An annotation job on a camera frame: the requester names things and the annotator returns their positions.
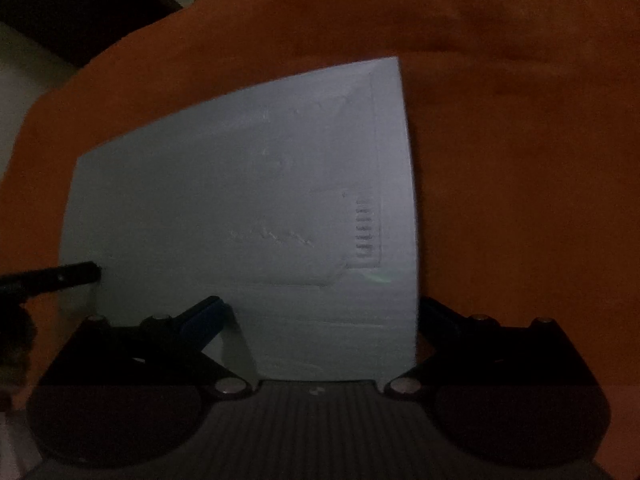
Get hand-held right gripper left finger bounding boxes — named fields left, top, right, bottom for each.
left=37, top=295, right=254, bottom=401

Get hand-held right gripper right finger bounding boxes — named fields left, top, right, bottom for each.
left=384, top=296, right=603, bottom=401

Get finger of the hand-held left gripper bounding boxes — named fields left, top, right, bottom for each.
left=0, top=261, right=102, bottom=297

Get grey plastic board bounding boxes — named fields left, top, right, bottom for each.
left=59, top=56, right=420, bottom=394

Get orange cloth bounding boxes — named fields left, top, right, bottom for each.
left=0, top=0, right=640, bottom=480

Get dark brown furniture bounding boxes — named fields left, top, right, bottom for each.
left=0, top=0, right=238, bottom=67

